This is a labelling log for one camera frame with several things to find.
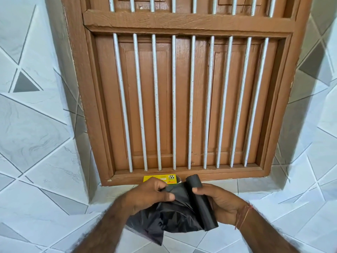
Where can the person's right hand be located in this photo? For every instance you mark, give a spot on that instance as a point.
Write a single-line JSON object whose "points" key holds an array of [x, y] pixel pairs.
{"points": [[223, 202]]}

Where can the person's left hand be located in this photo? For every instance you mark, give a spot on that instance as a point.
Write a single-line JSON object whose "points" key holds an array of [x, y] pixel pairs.
{"points": [[147, 193]]}

